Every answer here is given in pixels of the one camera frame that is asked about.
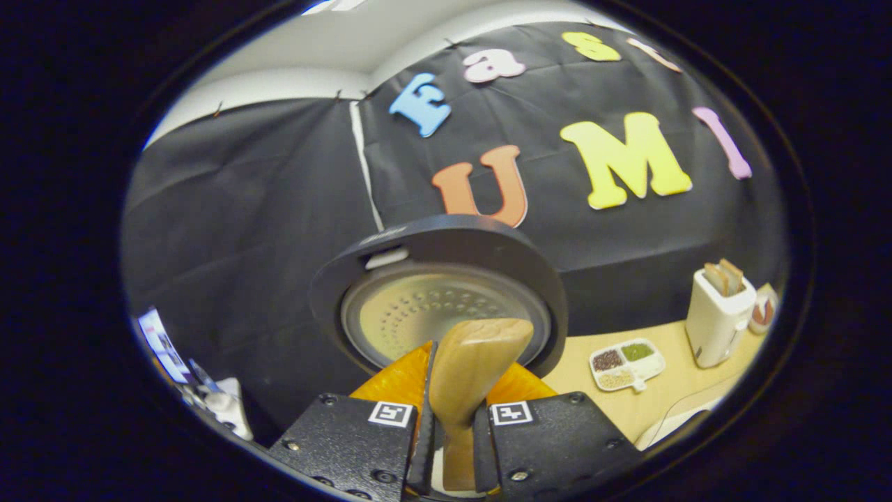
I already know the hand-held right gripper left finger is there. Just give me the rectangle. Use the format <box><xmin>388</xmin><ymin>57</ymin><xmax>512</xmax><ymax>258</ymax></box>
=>
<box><xmin>268</xmin><ymin>340</ymin><xmax>437</xmax><ymax>502</ymax></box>

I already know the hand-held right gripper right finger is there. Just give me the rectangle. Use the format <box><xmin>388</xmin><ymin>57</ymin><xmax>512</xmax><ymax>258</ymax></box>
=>
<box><xmin>474</xmin><ymin>360</ymin><xmax>646</xmax><ymax>499</ymax></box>

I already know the wooden spoon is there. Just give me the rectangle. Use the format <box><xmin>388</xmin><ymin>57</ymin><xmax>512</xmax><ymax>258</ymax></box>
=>
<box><xmin>429</xmin><ymin>318</ymin><xmax>535</xmax><ymax>492</ymax></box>

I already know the black rice cooker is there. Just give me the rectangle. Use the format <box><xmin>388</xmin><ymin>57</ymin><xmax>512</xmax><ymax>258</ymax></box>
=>
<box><xmin>309</xmin><ymin>214</ymin><xmax>569</xmax><ymax>381</ymax></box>

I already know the white divided bean dish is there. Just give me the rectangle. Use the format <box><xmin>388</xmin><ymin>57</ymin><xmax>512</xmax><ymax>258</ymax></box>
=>
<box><xmin>590</xmin><ymin>337</ymin><xmax>666</xmax><ymax>393</ymax></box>

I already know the white toaster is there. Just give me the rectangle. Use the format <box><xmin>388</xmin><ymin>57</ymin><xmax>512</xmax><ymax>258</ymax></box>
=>
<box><xmin>685</xmin><ymin>259</ymin><xmax>758</xmax><ymax>369</ymax></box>

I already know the computer monitor screen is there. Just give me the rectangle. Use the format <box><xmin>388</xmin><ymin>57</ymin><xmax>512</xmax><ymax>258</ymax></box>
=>
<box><xmin>136</xmin><ymin>308</ymin><xmax>192</xmax><ymax>386</ymax></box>

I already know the round beige plate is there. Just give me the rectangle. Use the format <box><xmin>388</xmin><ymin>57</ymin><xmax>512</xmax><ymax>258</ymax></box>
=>
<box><xmin>748</xmin><ymin>289</ymin><xmax>780</xmax><ymax>335</ymax></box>

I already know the black backdrop cloth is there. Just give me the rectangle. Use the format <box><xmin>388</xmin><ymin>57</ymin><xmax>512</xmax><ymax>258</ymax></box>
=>
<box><xmin>122</xmin><ymin>21</ymin><xmax>792</xmax><ymax>447</ymax></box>

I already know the ceiling light panel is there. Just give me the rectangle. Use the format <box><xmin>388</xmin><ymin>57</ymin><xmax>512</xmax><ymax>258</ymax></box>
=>
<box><xmin>303</xmin><ymin>0</ymin><xmax>367</xmax><ymax>16</ymax></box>

